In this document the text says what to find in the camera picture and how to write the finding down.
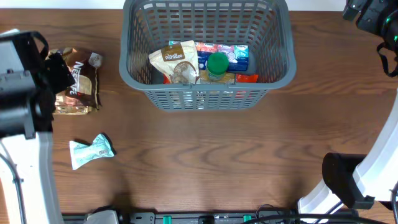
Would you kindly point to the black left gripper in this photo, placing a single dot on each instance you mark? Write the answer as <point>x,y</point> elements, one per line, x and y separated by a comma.
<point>58,73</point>

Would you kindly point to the gold Nescafe coffee bag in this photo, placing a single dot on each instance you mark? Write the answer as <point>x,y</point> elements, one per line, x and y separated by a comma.
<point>80,98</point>

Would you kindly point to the teal white snack packet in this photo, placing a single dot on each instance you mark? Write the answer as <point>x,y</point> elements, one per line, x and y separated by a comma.
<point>81,153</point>

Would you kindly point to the clear nut mix bag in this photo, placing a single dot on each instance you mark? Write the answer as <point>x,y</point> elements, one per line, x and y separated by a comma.
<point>178,62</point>

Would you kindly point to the Kleenex tissue multipack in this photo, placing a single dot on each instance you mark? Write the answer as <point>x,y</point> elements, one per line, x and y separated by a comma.
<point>238,55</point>

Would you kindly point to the orange cracker packet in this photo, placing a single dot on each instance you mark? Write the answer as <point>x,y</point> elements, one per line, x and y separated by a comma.
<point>229,78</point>

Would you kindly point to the green lid jar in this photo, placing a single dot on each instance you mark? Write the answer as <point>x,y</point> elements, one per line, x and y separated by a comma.
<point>216,66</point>

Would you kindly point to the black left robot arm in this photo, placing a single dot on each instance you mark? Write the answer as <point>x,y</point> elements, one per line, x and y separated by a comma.
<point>31,77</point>

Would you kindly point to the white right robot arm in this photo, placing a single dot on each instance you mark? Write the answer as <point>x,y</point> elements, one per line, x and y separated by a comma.
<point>353,180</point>

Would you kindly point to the grey plastic basket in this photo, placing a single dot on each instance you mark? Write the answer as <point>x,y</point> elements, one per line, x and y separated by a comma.
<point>262,25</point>

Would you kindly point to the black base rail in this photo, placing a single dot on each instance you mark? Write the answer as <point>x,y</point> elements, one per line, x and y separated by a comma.
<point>198,218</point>

